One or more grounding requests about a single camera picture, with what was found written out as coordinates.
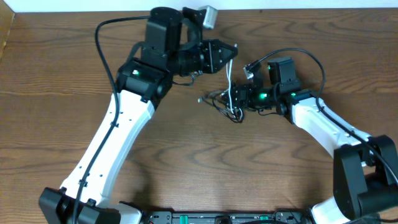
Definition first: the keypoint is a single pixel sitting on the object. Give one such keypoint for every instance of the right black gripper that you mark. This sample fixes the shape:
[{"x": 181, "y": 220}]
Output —
[{"x": 235, "y": 96}]

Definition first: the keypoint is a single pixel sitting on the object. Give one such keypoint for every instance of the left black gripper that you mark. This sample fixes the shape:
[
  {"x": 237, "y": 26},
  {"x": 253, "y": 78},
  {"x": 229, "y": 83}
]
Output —
[{"x": 207, "y": 56}]

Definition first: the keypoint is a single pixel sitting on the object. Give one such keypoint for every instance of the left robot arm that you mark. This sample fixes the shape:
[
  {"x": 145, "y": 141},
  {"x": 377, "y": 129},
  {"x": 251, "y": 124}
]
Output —
[{"x": 173, "y": 45}]

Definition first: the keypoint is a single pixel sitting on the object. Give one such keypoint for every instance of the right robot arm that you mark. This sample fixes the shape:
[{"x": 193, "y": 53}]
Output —
[{"x": 364, "y": 166}]

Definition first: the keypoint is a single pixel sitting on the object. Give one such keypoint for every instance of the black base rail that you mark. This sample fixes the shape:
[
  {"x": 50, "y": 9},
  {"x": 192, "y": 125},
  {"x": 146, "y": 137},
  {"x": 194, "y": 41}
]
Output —
[{"x": 279, "y": 216}]

